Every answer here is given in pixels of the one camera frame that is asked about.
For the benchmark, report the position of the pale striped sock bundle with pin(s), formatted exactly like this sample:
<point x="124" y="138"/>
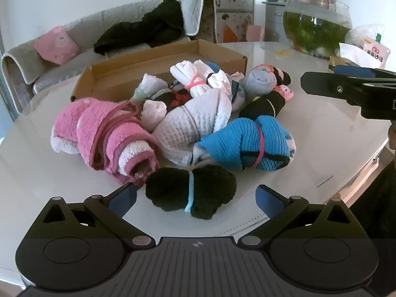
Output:
<point x="236" y="92"/>

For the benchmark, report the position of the small white sock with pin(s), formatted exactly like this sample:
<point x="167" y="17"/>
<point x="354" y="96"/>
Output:
<point x="153" y="113"/>

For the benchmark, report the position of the pink chair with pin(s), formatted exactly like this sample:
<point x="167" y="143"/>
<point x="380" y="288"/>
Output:
<point x="255" y="33"/>

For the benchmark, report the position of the grey cabinet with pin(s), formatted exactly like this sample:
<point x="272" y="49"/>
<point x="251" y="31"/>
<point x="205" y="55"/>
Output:
<point x="272" y="18"/>

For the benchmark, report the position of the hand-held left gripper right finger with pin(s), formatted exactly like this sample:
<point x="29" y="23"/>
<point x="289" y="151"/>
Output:
<point x="269" y="202"/>

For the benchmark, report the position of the pink cat slipper sock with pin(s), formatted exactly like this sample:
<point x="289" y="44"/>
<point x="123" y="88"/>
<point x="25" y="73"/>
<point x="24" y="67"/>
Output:
<point x="286" y="92"/>

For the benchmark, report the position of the white quilted blanket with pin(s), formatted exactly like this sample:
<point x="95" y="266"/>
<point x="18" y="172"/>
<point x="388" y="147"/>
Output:
<point x="193" y="12"/>

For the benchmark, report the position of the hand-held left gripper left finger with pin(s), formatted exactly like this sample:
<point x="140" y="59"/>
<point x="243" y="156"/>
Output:
<point x="125" y="198"/>

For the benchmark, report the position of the floral print cabinet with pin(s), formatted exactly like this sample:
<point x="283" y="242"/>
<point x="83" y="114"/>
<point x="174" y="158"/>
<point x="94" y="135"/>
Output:
<point x="235" y="6"/>

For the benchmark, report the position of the white tissue paper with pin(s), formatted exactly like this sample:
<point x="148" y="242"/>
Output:
<point x="352" y="54"/>

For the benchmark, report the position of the plastic snack bag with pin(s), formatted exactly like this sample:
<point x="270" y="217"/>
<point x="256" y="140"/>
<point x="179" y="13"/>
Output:
<point x="376" y="49"/>

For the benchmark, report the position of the glass fish bowl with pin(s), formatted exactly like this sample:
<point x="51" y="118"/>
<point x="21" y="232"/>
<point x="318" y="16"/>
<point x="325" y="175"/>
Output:
<point x="315" y="27"/>

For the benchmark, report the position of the white sock bundle green band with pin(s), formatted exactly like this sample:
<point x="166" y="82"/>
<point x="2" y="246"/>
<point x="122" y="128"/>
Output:
<point x="151" y="83"/>

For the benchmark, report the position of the pink fuzzy sock bundle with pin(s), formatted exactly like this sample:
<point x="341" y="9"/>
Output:
<point x="92" y="130"/>

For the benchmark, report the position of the pink pillow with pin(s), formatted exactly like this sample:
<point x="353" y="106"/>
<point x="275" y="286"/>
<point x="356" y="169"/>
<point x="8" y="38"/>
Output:
<point x="55" y="45"/>

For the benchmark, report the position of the blue ribbed sock bundle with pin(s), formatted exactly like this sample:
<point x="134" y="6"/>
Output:
<point x="235" y="142"/>

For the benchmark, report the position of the black checkered sock red bow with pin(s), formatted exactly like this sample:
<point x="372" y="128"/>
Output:
<point x="176" y="97"/>

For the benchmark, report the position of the black sock yellow stripe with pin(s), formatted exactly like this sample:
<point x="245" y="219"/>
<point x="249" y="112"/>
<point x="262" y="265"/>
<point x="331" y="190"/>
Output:
<point x="263" y="105"/>

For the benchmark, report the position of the grey covered sofa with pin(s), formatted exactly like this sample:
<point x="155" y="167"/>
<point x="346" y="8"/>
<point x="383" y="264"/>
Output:
<point x="83" y="27"/>

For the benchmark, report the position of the grey-blue sock roll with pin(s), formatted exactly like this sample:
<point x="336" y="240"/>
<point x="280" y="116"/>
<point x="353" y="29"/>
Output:
<point x="258" y="82"/>

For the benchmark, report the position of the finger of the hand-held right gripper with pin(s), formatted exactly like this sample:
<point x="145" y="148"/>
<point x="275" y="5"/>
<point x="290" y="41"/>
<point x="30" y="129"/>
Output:
<point x="328" y="85"/>
<point x="355" y="71"/>

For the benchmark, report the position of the white waffle sock bundle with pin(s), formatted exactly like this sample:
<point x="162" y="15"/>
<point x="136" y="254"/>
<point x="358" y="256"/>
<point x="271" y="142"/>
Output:
<point x="191" y="120"/>

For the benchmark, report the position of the black fuzzy sock bundle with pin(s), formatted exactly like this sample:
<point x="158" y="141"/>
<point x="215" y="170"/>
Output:
<point x="173" y="191"/>

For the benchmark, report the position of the brown cardboard box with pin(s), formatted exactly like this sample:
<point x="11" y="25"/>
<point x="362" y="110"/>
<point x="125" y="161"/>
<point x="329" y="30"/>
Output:
<point x="123" y="74"/>

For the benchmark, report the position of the yellow paper scrap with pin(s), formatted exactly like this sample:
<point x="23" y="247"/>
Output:
<point x="281" y="52"/>

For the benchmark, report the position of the black clothing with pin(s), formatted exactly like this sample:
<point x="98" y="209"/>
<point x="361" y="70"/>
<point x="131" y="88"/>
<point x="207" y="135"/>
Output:
<point x="139" y="31"/>

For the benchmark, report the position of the white glossy desktop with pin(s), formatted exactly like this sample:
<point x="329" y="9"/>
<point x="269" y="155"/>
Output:
<point x="324" y="136"/>

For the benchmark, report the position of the person's dark clothing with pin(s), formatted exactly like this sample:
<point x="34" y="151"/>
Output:
<point x="377" y="207"/>

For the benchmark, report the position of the white sock bundle pink band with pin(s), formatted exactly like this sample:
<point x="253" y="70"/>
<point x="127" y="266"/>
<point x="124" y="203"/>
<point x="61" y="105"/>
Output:
<point x="185" y="71"/>

